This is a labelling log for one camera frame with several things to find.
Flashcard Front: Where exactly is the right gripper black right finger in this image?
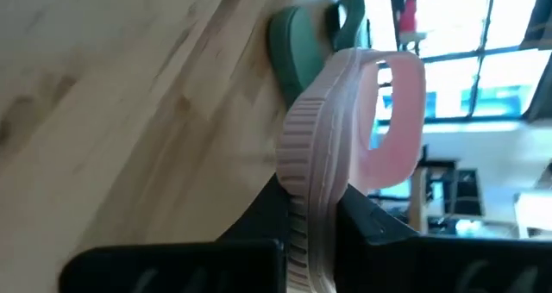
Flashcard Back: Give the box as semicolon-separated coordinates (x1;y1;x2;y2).
334;183;552;293

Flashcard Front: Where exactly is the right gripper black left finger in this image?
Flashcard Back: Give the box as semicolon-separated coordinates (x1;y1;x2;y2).
58;173;289;293

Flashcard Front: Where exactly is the pink slide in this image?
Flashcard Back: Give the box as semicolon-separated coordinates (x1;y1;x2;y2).
274;47;428;293

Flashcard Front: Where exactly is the green slide strap up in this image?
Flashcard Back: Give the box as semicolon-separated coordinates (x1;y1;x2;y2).
266;0;368;109

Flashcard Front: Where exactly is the black monitor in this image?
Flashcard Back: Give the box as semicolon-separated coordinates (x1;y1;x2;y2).
448;167;485;219

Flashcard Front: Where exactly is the large window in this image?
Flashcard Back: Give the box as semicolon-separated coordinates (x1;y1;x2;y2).
370;0;552;122

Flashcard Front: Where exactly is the red hanging object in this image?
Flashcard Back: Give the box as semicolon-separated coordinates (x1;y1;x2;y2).
398;0;418;35

